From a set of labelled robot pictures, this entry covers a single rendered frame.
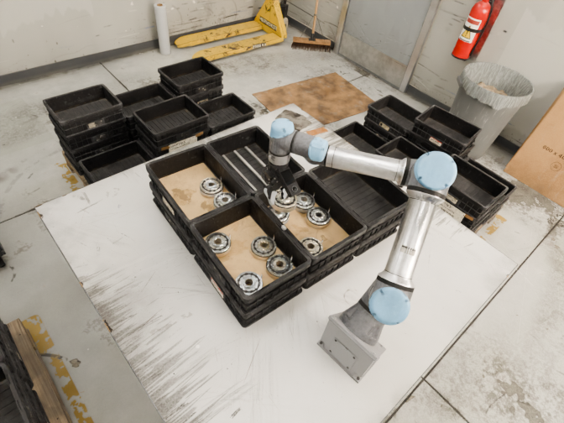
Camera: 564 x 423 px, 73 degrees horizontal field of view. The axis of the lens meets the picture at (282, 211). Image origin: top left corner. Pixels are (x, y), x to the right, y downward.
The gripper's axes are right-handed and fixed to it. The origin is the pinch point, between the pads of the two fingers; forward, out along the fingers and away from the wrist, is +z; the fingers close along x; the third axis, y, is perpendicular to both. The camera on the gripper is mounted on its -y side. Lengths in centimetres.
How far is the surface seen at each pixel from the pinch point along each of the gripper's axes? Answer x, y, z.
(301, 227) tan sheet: -11.6, -3.5, 18.7
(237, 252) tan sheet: 19.0, -1.4, 17.9
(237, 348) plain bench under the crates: 36, -31, 31
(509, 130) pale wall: -290, 35, 90
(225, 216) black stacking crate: 16.6, 12.5, 11.8
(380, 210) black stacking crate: -50, -13, 20
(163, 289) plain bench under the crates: 49, 5, 30
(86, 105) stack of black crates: 36, 177, 50
